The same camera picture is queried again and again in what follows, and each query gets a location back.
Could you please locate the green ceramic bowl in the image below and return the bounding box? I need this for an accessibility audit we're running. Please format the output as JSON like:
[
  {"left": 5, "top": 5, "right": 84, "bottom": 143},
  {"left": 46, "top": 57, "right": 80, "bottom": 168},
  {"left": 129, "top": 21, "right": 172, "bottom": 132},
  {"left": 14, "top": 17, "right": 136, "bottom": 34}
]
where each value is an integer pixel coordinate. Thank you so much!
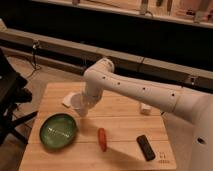
[{"left": 39, "top": 113, "right": 78, "bottom": 149}]

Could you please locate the white box under arm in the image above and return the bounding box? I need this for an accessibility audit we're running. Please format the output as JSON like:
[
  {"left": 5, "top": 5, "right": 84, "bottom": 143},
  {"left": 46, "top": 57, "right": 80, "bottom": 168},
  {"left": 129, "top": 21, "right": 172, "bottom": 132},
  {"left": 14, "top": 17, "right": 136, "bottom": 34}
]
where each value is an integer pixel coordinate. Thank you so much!
[{"left": 140, "top": 103, "right": 152, "bottom": 115}]

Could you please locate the black rectangular block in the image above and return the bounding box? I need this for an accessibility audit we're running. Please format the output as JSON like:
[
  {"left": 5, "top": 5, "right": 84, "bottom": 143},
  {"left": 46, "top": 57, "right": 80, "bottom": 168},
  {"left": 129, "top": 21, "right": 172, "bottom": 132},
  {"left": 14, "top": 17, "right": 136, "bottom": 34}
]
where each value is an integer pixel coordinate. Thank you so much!
[{"left": 136, "top": 135, "right": 155, "bottom": 161}]

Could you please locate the white ceramic cup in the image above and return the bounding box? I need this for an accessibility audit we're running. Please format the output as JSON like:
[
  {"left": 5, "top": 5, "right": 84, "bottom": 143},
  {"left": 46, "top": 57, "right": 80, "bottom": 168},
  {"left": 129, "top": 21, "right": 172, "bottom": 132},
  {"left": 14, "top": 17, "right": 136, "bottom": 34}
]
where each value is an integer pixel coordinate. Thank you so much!
[{"left": 71, "top": 93, "right": 88, "bottom": 117}]

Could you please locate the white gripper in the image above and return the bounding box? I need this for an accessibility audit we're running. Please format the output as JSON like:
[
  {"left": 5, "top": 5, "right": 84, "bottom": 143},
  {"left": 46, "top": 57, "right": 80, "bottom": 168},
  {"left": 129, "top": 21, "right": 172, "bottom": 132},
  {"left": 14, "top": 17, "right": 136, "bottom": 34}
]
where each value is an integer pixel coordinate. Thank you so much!
[{"left": 82, "top": 92, "right": 101, "bottom": 115}]

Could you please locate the wooden cutting board table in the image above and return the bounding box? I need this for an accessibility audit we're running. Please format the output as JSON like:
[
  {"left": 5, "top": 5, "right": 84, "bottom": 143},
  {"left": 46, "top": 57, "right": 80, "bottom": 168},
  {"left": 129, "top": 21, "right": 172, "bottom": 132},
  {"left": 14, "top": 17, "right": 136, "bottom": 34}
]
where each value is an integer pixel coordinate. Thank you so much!
[{"left": 19, "top": 82, "right": 176, "bottom": 171}]

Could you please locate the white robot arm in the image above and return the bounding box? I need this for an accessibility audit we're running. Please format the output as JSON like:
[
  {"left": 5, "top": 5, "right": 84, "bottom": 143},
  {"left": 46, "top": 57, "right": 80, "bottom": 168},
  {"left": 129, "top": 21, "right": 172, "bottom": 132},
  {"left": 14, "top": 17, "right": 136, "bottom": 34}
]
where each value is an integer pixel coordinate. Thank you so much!
[{"left": 83, "top": 58, "right": 213, "bottom": 171}]

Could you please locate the white rectangular sponge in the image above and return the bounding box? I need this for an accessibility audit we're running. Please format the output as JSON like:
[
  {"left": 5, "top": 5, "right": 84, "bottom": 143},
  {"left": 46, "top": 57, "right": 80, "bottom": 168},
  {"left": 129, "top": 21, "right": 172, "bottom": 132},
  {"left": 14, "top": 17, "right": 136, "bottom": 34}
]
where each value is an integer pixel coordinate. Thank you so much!
[{"left": 62, "top": 92, "right": 75, "bottom": 108}]

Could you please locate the black office chair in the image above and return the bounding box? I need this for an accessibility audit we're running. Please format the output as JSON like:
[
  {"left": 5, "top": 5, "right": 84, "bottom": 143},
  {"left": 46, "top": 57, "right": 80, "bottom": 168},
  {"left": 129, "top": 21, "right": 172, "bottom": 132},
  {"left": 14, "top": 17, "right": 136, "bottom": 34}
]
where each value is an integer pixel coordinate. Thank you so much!
[{"left": 0, "top": 48, "right": 37, "bottom": 146}]

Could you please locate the red chili pepper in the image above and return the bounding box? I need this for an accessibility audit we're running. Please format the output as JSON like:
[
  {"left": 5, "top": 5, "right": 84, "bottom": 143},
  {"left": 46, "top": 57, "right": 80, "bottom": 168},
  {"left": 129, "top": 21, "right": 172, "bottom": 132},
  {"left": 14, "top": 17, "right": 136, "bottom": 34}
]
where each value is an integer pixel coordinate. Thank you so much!
[{"left": 98, "top": 128, "right": 107, "bottom": 152}]

